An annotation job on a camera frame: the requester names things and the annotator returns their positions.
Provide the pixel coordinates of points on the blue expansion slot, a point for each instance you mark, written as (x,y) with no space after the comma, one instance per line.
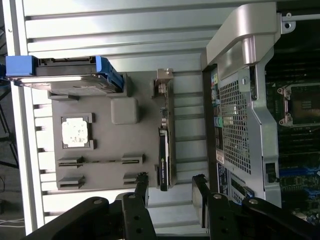
(300,172)

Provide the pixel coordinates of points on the CPU socket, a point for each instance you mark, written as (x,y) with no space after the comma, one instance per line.
(305,105)

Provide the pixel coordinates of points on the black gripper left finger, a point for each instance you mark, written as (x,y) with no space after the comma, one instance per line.
(135,220)

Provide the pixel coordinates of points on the hard disk in blue carrier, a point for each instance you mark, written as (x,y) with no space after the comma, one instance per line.
(75,80)

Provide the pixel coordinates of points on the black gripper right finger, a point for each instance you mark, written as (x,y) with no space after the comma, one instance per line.
(220,220)

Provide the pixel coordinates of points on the grey parts rack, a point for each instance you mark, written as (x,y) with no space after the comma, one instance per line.
(105,150)

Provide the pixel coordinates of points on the silver CPU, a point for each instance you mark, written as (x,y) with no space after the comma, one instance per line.
(75,131)

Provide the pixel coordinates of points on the black open PC case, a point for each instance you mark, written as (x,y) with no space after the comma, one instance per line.
(250,37)

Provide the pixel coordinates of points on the green motherboard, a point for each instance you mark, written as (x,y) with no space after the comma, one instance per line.
(295,150)

